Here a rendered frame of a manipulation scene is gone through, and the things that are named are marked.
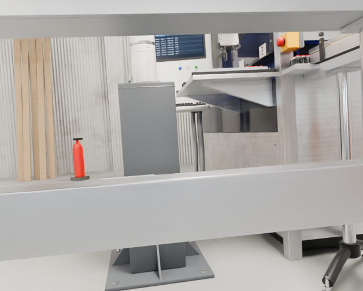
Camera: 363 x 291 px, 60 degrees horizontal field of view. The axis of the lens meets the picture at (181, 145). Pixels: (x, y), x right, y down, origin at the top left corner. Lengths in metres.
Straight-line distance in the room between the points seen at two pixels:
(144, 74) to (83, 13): 0.92
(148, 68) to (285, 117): 0.66
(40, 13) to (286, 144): 1.19
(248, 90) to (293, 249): 0.78
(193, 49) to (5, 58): 4.46
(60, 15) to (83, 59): 5.52
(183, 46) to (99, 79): 3.68
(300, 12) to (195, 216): 0.43
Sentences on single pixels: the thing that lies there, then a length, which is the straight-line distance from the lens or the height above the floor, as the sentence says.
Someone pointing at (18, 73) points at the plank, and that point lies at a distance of 5.96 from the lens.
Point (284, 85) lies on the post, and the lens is 1.54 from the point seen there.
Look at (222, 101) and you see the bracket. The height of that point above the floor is 0.81.
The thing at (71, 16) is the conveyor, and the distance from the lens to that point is 0.60.
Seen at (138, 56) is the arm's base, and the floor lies 0.99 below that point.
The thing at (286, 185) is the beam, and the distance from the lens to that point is 0.65.
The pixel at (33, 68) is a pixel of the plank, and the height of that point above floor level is 1.82.
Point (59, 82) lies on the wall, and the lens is 6.11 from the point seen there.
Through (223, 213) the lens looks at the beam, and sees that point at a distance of 0.61.
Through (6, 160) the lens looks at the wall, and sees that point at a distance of 6.31.
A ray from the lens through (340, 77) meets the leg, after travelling 1.42.
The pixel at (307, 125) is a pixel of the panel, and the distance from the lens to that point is 1.57.
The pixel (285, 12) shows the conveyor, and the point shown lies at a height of 0.84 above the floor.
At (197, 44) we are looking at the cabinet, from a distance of 2.49.
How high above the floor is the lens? 0.64
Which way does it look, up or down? 3 degrees down
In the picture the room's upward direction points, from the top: 4 degrees counter-clockwise
